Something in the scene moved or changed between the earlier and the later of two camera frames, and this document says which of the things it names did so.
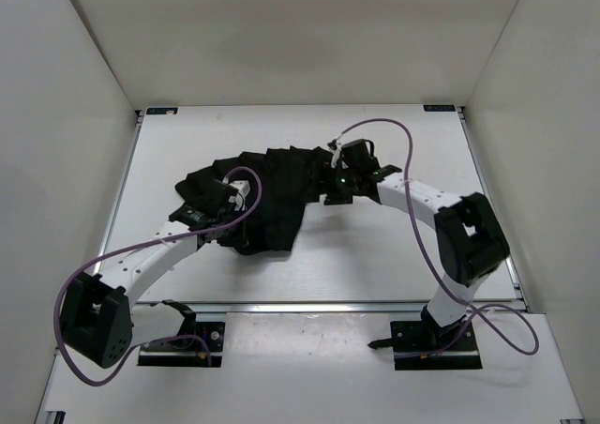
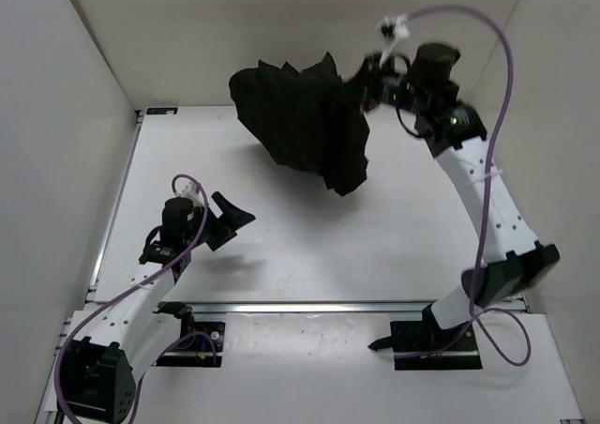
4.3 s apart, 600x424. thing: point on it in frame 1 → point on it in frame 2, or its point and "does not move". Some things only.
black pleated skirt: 259,197 → 308,117
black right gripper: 337,200 → 368,81
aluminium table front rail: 341,307 does not move
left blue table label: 159,111 does not move
